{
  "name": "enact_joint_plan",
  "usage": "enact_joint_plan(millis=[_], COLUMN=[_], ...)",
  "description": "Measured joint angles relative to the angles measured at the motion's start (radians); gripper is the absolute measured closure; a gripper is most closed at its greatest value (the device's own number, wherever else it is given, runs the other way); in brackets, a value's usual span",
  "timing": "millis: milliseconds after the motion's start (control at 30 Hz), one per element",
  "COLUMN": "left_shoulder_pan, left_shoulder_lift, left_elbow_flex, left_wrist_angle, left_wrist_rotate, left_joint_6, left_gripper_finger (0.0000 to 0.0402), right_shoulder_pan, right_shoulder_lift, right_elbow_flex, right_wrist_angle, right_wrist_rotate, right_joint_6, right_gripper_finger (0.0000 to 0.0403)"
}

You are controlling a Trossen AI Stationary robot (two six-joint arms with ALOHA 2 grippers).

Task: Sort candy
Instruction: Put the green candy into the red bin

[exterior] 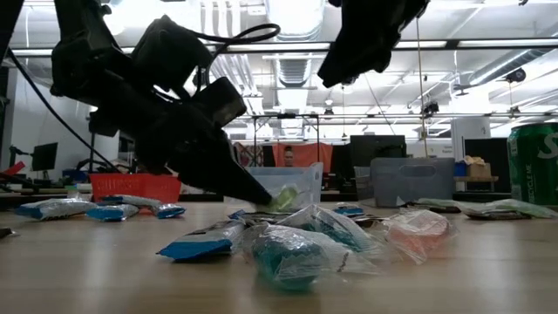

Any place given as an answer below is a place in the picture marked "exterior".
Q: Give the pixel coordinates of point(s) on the white pillar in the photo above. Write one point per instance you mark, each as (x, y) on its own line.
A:
(470, 131)

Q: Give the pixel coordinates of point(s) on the silver ventilation duct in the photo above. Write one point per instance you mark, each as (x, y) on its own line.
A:
(293, 72)

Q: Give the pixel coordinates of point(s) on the black metal truss frame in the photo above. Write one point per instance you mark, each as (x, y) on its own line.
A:
(283, 115)

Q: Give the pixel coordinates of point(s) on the clear plastic bin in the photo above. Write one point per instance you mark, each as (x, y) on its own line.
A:
(305, 176)

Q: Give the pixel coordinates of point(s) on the green soda can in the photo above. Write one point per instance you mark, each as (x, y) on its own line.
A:
(534, 165)

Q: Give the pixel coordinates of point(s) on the cardboard box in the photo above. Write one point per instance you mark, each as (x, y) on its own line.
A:
(477, 168)

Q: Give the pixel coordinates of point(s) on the slanted silver duct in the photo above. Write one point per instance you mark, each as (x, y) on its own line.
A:
(501, 65)

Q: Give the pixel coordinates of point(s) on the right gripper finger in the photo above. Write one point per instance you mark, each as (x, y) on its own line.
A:
(349, 70)

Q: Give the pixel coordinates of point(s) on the blue box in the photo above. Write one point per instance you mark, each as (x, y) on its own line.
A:
(460, 169)

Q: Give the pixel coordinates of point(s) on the colourful patterned quilt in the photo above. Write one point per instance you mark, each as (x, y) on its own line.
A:
(248, 154)

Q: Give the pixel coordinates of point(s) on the black screen panel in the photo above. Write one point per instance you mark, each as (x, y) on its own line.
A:
(486, 148)

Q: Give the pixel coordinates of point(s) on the green candy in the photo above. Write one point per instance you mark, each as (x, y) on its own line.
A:
(436, 202)
(285, 198)
(505, 207)

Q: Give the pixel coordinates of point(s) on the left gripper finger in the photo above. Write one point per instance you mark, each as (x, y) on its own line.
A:
(235, 179)

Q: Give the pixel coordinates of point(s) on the teal wrapped candy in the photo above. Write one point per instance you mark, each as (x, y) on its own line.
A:
(283, 261)
(335, 231)

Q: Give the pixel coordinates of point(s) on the red plastic basket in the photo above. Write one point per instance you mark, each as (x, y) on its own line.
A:
(135, 187)

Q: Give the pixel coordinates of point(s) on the grey plastic bin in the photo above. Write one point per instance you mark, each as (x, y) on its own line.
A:
(412, 181)

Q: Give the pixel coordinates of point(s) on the small black monitor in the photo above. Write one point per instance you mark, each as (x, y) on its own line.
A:
(43, 156)

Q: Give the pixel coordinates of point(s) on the wooden shelf board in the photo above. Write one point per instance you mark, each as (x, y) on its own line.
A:
(475, 179)

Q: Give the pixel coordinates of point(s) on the red angled bar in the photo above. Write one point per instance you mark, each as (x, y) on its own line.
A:
(15, 168)

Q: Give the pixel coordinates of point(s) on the pale red candy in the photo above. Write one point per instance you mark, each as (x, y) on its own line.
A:
(418, 233)

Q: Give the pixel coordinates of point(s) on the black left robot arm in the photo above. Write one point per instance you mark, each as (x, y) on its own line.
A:
(87, 43)

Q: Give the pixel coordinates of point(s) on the black ceiling spotlight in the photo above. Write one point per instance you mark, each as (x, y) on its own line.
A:
(430, 108)
(516, 75)

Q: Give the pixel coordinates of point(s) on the orange cloth backdrop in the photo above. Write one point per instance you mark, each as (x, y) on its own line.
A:
(309, 154)

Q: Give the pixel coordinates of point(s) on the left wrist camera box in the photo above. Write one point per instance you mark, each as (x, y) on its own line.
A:
(170, 52)

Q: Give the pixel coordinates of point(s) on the person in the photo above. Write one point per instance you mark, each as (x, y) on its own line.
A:
(288, 156)

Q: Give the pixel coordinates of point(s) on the blue white candy bar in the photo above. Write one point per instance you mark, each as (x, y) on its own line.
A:
(261, 216)
(111, 212)
(170, 211)
(196, 246)
(131, 200)
(349, 210)
(52, 208)

